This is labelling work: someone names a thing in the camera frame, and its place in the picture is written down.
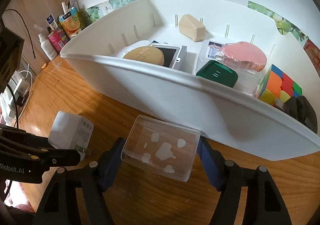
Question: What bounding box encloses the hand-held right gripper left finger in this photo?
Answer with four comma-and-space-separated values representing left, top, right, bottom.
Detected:
32, 137, 126, 225

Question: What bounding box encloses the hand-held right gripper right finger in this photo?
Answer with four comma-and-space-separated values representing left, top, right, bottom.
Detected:
196, 136, 292, 225

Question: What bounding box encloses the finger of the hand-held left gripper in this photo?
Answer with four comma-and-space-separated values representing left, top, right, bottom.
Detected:
0, 146, 81, 173
0, 126, 50, 148

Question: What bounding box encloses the white power adapter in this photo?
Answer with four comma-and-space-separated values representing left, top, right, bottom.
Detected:
48, 111, 94, 161

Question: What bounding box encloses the clear box with white spots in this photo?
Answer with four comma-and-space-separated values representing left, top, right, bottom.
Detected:
121, 115, 201, 182

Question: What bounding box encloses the white plastic bin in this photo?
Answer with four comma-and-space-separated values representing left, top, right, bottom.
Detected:
60, 0, 320, 162

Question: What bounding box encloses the dark green charger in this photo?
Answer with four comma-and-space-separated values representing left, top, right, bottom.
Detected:
196, 60, 238, 88

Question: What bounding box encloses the colourful puzzle cube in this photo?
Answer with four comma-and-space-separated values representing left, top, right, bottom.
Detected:
257, 64, 303, 106

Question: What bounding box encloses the black plug adapter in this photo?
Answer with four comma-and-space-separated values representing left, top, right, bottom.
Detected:
275, 95, 318, 133

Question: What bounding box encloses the clear card box blue label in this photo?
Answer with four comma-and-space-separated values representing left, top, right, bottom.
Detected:
196, 40, 263, 96

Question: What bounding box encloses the white handheld screen device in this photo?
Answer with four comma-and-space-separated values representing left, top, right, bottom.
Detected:
151, 43, 188, 69

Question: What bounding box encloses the gold round compact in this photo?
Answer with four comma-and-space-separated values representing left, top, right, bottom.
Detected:
123, 46, 165, 66

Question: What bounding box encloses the beige wedge-shaped box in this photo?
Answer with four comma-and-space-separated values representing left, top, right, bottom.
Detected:
178, 14, 206, 42

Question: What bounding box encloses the white power strip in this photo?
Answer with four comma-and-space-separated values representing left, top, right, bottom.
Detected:
0, 70, 32, 118

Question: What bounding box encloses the white spray bottle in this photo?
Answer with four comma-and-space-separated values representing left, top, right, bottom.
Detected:
38, 33, 58, 61

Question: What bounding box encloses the pink can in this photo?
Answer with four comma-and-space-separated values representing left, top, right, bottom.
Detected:
47, 28, 66, 49

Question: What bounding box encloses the blue and white tube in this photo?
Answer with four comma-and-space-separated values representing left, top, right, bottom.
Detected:
46, 15, 59, 31

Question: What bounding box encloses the brown picture card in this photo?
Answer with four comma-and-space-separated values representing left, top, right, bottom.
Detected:
302, 39, 320, 71

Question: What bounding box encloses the white cable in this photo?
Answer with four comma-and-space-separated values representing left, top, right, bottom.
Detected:
15, 70, 32, 79

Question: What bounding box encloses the thin black cable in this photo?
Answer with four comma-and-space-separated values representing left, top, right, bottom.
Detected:
2, 9, 37, 59

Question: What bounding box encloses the black braided cable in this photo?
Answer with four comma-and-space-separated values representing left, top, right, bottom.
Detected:
7, 85, 21, 127

